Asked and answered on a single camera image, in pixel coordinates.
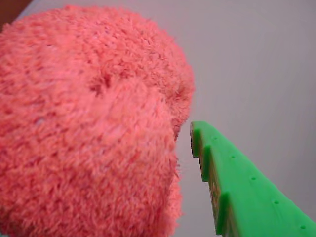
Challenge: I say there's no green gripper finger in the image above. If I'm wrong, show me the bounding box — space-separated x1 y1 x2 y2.
190 120 316 237

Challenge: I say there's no pink fluffy plush toy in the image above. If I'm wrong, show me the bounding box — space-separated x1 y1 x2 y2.
0 3 196 237

